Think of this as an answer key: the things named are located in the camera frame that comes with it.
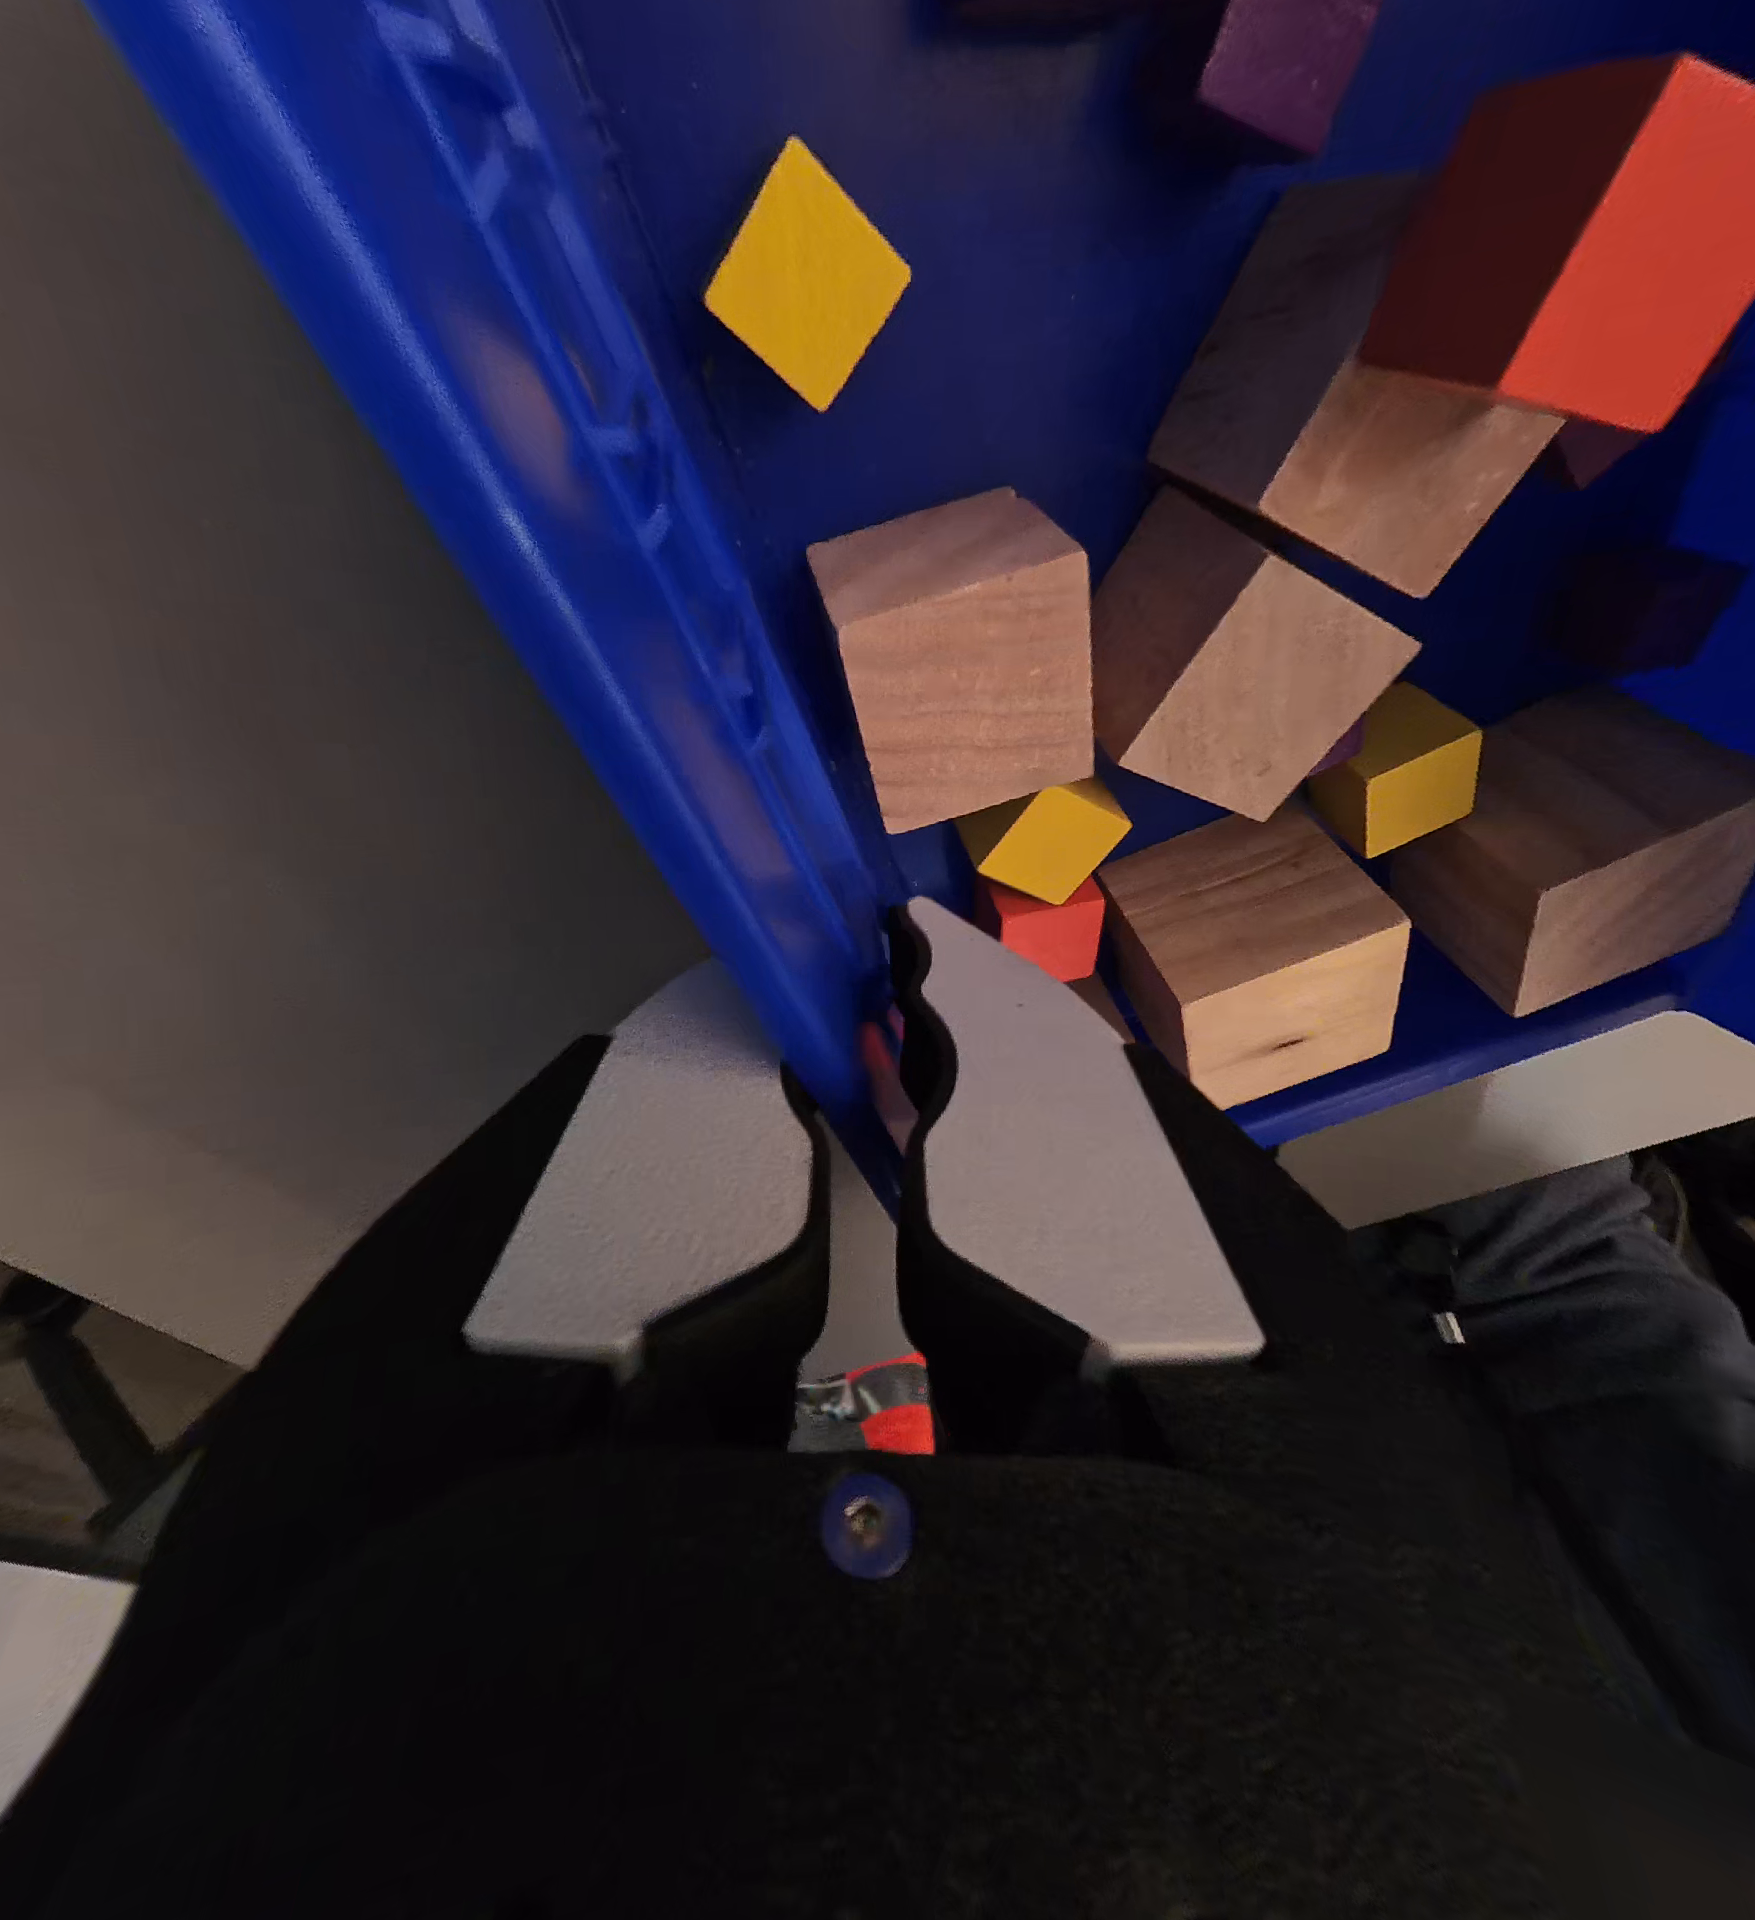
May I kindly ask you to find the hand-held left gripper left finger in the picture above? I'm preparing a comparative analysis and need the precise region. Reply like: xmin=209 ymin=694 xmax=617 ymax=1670
xmin=463 ymin=961 xmax=834 ymax=1375

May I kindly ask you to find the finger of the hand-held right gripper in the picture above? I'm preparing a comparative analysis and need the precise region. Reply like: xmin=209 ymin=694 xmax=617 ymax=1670
xmin=1272 ymin=1014 xmax=1755 ymax=1233

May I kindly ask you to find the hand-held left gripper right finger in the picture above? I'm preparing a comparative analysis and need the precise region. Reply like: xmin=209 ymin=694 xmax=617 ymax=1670
xmin=889 ymin=896 xmax=1269 ymax=1390

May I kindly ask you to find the pile of coloured wooden cubes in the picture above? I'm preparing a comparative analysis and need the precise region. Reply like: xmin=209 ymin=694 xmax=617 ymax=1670
xmin=704 ymin=0 xmax=1755 ymax=1112

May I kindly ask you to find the blue plastic box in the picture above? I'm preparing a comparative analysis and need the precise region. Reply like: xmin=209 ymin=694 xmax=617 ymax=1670
xmin=81 ymin=0 xmax=1755 ymax=1216

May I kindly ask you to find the person's dark grey clothing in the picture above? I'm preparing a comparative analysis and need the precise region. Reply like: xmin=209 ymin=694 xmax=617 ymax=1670
xmin=1355 ymin=1156 xmax=1755 ymax=1802

